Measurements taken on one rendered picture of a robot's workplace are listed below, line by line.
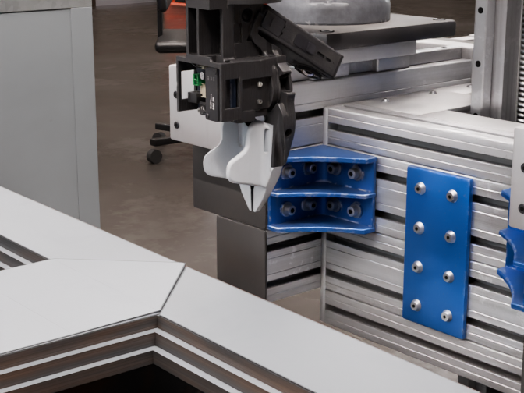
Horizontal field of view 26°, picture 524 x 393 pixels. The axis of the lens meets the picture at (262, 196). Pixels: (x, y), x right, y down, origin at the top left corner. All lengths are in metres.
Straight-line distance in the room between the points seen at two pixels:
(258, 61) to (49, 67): 0.89
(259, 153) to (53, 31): 0.87
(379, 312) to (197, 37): 0.45
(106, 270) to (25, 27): 0.86
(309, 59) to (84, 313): 0.32
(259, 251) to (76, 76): 0.68
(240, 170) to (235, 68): 0.10
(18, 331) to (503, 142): 0.52
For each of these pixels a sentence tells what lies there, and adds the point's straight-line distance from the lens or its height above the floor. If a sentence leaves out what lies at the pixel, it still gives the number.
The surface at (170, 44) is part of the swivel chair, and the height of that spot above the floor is 0.55.
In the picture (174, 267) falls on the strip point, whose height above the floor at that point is 0.85.
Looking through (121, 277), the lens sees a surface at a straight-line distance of 1.03.
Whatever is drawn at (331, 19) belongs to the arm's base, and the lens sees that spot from 1.34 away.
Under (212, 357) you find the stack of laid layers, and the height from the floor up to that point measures 0.84.
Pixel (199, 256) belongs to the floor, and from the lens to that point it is 3.88.
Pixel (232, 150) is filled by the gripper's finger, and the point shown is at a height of 0.95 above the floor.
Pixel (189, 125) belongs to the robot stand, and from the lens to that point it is 1.33.
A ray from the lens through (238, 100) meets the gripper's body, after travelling 1.01.
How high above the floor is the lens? 1.18
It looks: 15 degrees down
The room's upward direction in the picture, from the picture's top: straight up
